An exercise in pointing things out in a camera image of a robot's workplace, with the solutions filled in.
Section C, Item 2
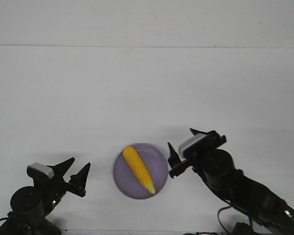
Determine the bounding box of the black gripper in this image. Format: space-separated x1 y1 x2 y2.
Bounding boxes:
33 157 91 211
168 128 227 178

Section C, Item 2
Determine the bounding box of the purple round plate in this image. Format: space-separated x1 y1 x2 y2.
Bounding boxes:
113 143 168 200

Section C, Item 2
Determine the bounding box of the yellow corn cob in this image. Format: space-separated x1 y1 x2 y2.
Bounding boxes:
122 146 156 194

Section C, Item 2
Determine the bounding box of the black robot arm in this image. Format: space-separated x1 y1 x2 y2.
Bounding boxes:
168 129 294 235
0 158 91 235

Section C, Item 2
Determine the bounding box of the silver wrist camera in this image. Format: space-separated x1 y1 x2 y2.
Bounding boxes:
178 133 206 159
26 163 54 179

